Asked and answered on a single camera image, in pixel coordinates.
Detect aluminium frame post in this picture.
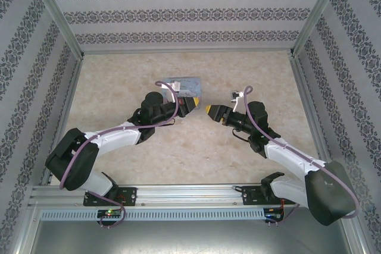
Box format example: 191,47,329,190
26,0,85,59
291,0,348,58

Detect grey metal panel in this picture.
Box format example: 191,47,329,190
28,220,354,254

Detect right controller board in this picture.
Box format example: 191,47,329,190
264,207,286,222

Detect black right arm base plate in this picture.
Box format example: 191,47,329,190
241,184,299,206

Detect thin black cable right gripper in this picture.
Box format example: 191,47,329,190
231,128,251,145

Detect slotted grey cable duct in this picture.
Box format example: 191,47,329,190
39,208,266,222

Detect aluminium mounting rail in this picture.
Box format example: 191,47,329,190
29,184,300,208

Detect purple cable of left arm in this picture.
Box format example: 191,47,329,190
58,80,183,230

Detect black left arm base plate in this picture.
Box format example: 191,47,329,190
83,186,138,207

